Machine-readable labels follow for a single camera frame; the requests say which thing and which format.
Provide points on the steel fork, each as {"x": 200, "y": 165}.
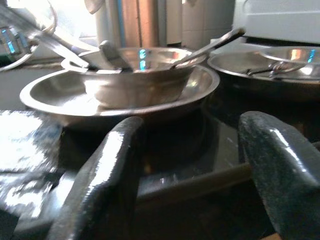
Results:
{"x": 260, "y": 70}
{"x": 295, "y": 78}

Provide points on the steel water dispenser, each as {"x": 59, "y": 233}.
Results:
{"x": 147, "y": 22}

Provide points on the steel bowl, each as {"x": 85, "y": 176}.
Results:
{"x": 140, "y": 87}
{"x": 292, "y": 56}

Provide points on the large white countertop appliance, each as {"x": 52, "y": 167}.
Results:
{"x": 280, "y": 20}

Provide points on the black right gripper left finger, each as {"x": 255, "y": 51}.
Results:
{"x": 105, "y": 180}

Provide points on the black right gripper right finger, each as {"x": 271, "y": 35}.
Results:
{"x": 282, "y": 175}

